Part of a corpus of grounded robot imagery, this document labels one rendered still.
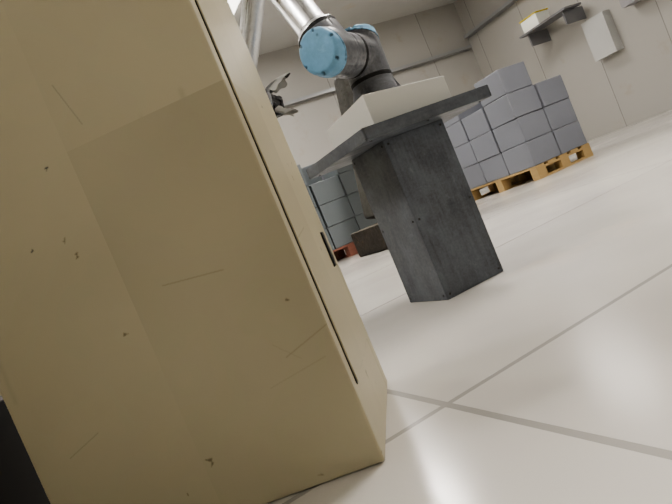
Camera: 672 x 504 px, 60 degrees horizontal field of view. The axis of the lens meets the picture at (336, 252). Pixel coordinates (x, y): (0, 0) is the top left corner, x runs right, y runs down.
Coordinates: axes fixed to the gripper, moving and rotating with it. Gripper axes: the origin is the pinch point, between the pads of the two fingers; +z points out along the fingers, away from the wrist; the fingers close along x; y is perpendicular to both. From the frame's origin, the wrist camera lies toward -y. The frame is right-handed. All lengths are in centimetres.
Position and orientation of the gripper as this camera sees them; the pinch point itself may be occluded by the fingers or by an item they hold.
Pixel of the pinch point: (293, 90)
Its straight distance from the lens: 217.5
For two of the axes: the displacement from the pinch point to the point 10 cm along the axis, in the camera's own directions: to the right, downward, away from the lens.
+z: 8.7, -2.7, -4.2
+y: 4.5, 0.7, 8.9
